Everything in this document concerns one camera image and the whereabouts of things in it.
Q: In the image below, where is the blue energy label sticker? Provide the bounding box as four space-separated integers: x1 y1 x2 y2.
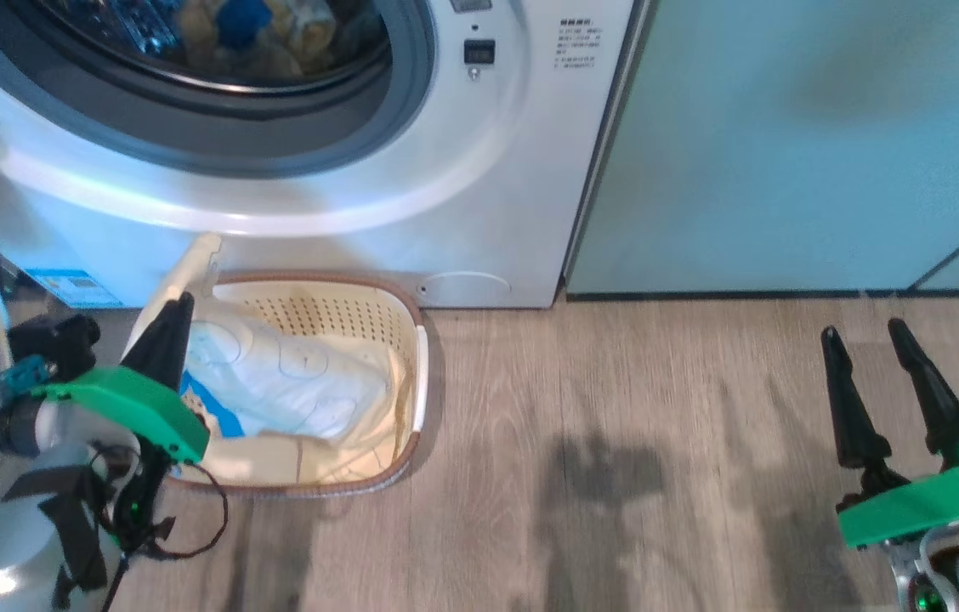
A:
23 269 123 309

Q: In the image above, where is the pale yellow bear print cloth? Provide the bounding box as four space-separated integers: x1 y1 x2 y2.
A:
176 0 343 79

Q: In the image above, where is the cream cloth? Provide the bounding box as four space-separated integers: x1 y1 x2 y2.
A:
182 340 412 487

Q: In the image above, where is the pale green cabinet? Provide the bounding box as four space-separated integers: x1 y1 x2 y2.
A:
565 0 959 294

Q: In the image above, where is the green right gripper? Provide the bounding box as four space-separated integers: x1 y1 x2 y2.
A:
820 319 959 549

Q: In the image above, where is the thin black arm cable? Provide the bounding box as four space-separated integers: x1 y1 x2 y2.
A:
54 442 230 612

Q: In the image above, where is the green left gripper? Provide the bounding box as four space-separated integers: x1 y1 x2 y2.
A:
31 293 210 464

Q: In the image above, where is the teal cable connector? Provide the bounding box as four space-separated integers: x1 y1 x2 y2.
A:
0 357 51 396

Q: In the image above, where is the cream laundry basket brown rim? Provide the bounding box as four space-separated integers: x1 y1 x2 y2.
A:
124 234 431 498

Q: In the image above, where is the blue garment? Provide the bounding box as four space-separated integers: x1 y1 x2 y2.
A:
214 0 274 49

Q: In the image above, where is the white front-load washing machine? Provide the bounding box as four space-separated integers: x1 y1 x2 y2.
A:
0 0 646 311

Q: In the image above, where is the round white filter cover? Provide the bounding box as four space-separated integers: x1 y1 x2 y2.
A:
418 270 513 307

